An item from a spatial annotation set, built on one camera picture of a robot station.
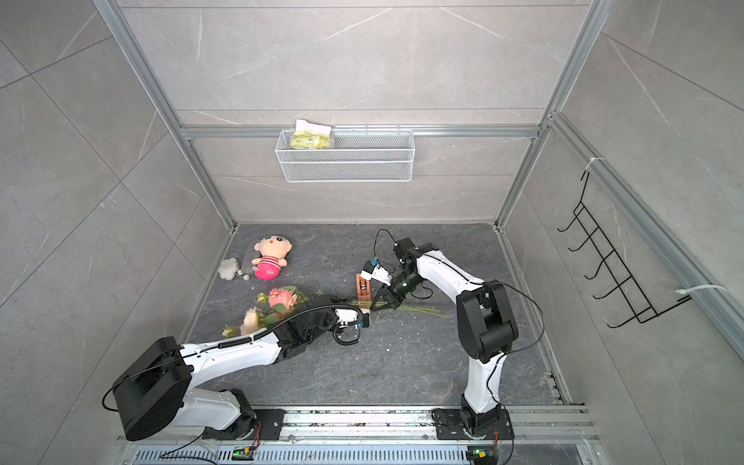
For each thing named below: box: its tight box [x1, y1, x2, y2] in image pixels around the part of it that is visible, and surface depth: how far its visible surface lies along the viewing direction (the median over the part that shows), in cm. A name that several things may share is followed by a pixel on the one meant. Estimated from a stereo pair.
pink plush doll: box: [250, 234, 293, 281], surface depth 103 cm
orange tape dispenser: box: [355, 273, 373, 303], surface depth 97 cm
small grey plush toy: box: [217, 256, 251, 281], surface depth 105 cm
